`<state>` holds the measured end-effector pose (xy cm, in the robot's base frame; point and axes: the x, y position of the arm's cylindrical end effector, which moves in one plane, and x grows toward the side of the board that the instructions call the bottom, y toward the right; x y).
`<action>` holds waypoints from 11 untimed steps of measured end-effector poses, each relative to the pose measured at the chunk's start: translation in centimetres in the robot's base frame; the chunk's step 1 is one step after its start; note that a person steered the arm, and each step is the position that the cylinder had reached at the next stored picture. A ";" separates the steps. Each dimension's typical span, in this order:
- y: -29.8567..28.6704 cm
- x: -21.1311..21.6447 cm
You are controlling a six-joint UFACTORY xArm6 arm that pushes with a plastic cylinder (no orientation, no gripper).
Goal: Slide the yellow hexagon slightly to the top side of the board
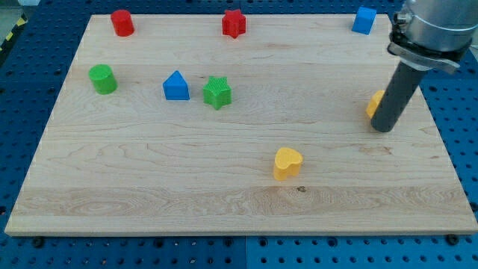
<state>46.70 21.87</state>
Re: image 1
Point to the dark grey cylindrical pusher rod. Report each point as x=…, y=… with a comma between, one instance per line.
x=398, y=93

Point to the yellow hexagon block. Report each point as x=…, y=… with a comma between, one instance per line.
x=374, y=103

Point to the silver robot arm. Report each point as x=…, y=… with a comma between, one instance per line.
x=426, y=34

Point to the wooden board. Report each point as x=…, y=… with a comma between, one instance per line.
x=131, y=163

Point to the blue cube block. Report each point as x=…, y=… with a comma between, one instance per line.
x=364, y=20

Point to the yellow heart block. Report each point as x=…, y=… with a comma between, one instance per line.
x=287, y=162

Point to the red star block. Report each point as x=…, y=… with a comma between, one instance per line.
x=233, y=23

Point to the green star block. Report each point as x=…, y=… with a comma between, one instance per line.
x=217, y=92

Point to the blue triangle block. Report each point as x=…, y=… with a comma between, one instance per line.
x=175, y=87

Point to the red cylinder block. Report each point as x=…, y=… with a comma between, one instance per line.
x=122, y=23

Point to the green cylinder block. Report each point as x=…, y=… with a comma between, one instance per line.
x=102, y=78

